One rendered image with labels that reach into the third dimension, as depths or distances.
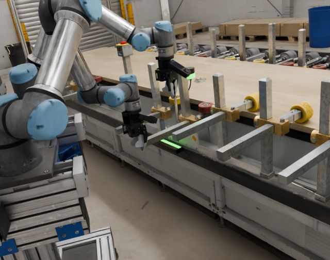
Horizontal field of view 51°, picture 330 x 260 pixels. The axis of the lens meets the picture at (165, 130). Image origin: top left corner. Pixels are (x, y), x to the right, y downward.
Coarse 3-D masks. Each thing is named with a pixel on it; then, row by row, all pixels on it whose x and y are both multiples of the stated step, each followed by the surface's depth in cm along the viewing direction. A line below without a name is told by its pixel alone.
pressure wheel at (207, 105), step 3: (204, 102) 185; (207, 102) 184; (210, 102) 183; (201, 105) 181; (204, 105) 181; (207, 105) 181; (210, 105) 179; (201, 108) 179; (204, 108) 178; (207, 108) 178; (201, 111) 180; (204, 111) 179; (207, 111) 178
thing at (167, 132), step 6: (204, 114) 181; (210, 114) 183; (186, 120) 177; (174, 126) 171; (180, 126) 172; (162, 132) 167; (168, 132) 168; (150, 138) 162; (156, 138) 164; (162, 138) 166; (150, 144) 163
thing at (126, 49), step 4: (116, 44) 206; (120, 44) 204; (124, 44) 202; (128, 44) 204; (124, 48) 202; (128, 48) 204; (132, 48) 206; (120, 52) 205; (124, 52) 203; (128, 52) 205; (132, 52) 206; (120, 56) 207; (124, 56) 204
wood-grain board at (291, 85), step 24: (96, 72) 294; (120, 72) 282; (144, 72) 270; (216, 72) 241; (240, 72) 232; (264, 72) 224; (288, 72) 217; (312, 72) 210; (168, 96) 213; (192, 96) 198; (240, 96) 187; (288, 96) 177; (312, 96) 172; (312, 120) 147
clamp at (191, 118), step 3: (180, 117) 180; (183, 117) 179; (189, 117) 177; (192, 117) 177; (198, 117) 176; (183, 120) 180; (189, 120) 175; (192, 120) 173; (195, 120) 173; (198, 120) 173; (192, 123) 174
